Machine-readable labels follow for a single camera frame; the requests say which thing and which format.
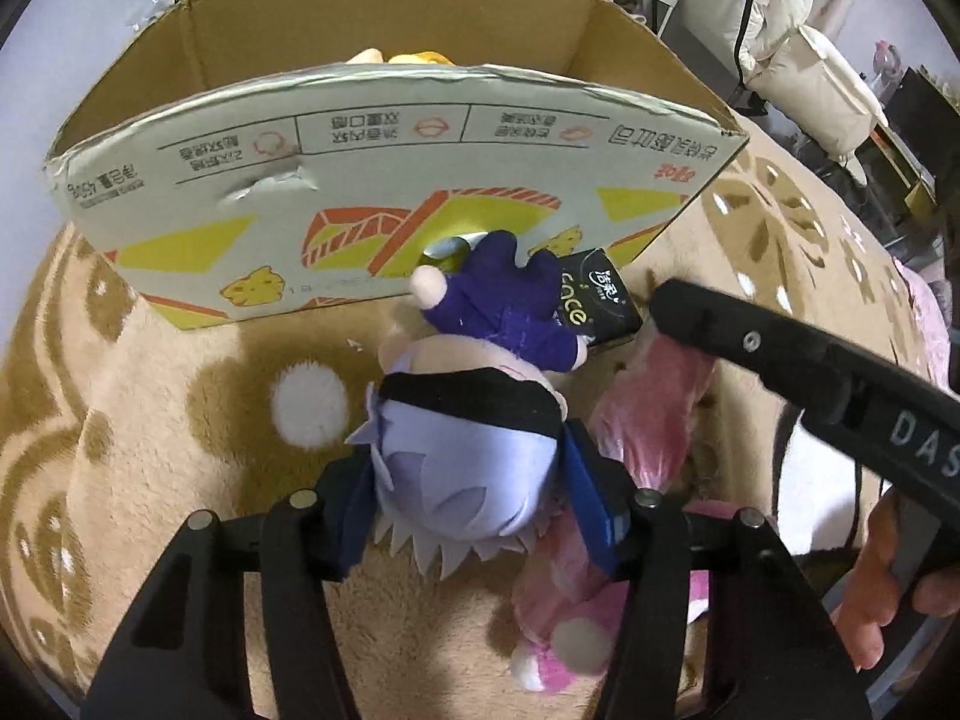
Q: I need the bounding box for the pink plush toy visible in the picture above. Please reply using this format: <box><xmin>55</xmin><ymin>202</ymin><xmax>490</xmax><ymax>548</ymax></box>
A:
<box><xmin>510</xmin><ymin>499</ymin><xmax>710</xmax><ymax>695</ymax></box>

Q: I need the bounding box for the brown patterned blanket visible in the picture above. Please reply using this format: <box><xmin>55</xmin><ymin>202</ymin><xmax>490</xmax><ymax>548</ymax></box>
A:
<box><xmin>0</xmin><ymin>112</ymin><xmax>960</xmax><ymax>720</ymax></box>

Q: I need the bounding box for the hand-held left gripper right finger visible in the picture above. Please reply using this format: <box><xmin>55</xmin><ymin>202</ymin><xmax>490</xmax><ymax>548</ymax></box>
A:
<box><xmin>559</xmin><ymin>420</ymin><xmax>875</xmax><ymax>720</ymax></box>

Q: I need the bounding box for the printed cardboard box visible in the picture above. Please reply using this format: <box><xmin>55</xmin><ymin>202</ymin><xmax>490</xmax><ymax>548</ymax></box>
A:
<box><xmin>41</xmin><ymin>0</ymin><xmax>751</xmax><ymax>332</ymax></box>

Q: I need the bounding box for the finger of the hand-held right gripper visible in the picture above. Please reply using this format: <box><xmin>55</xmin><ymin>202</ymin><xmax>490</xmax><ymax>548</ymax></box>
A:
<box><xmin>649</xmin><ymin>277</ymin><xmax>835</xmax><ymax>407</ymax></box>

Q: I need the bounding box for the black screen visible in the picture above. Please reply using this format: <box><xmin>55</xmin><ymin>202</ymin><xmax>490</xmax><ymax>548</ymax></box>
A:
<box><xmin>896</xmin><ymin>67</ymin><xmax>960</xmax><ymax>158</ymax></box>

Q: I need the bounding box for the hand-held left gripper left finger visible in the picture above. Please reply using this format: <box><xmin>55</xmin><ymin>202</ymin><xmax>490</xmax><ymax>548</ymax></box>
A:
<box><xmin>79</xmin><ymin>457</ymin><xmax>383</xmax><ymax>720</ymax></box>

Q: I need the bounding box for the black tissue packet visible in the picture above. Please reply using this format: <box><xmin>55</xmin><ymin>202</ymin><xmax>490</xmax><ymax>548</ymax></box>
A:
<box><xmin>551</xmin><ymin>247</ymin><xmax>644</xmax><ymax>350</ymax></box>

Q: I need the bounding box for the purple-haired plush doll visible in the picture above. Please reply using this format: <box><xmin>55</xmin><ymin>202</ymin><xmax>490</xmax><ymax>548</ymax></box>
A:
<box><xmin>345</xmin><ymin>231</ymin><xmax>593</xmax><ymax>582</ymax></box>

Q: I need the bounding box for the pink cloth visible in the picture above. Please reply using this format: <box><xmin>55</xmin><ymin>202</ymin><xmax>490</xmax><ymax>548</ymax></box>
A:
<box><xmin>896</xmin><ymin>255</ymin><xmax>953</xmax><ymax>380</ymax></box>

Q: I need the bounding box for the white padded chair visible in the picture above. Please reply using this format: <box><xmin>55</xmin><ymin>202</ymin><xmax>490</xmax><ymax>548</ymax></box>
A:
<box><xmin>731</xmin><ymin>0</ymin><xmax>893</xmax><ymax>162</ymax></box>

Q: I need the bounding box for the person's right hand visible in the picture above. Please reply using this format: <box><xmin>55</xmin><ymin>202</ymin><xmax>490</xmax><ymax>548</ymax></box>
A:
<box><xmin>829</xmin><ymin>493</ymin><xmax>960</xmax><ymax>674</ymax></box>

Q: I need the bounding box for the yellow plush toy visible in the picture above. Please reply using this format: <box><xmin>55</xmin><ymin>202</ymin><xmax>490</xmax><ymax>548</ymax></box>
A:
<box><xmin>349</xmin><ymin>47</ymin><xmax>458</xmax><ymax>67</ymax></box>

